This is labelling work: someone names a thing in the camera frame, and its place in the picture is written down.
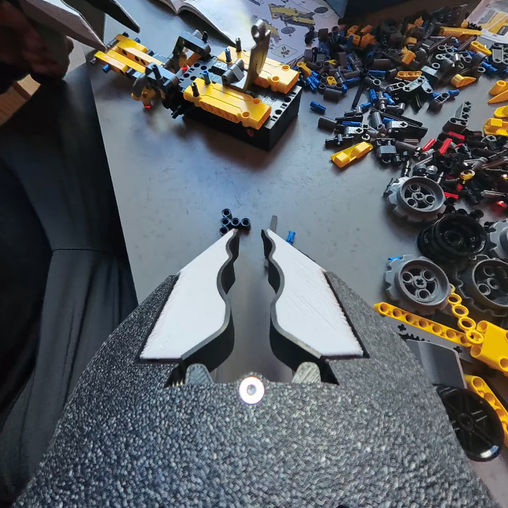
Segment yellow toy brick vehicle model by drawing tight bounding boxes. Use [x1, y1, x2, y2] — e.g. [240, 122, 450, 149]
[90, 18, 304, 153]

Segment yellow sticker sheet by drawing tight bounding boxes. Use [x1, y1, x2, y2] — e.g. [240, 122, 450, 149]
[465, 0, 508, 39]

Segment person's grey trouser legs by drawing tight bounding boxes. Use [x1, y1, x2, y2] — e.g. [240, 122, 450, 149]
[0, 63, 140, 497]

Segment grey axle rod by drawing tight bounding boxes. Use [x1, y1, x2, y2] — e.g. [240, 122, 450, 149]
[264, 215, 279, 271]

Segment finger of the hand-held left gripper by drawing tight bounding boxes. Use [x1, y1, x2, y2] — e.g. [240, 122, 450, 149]
[18, 0, 107, 51]
[85, 0, 140, 33]

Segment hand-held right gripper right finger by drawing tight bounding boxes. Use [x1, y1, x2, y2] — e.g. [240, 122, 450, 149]
[261, 229, 365, 360]

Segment white instruction booklet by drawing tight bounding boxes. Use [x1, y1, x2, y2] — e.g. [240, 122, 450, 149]
[158, 0, 343, 65]

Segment dark blue cardboard box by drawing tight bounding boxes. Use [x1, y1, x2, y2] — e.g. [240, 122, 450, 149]
[329, 0, 482, 21]

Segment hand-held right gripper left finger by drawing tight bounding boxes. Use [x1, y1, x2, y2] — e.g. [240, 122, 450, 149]
[140, 229, 240, 362]

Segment pile of small brick parts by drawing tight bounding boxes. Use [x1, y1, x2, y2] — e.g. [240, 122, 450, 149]
[296, 5, 508, 212]

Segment black connector brick piece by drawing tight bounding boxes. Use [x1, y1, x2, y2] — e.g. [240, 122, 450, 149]
[219, 208, 252, 236]

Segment grey desk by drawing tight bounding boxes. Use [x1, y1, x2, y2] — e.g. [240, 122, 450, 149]
[65, 0, 508, 508]

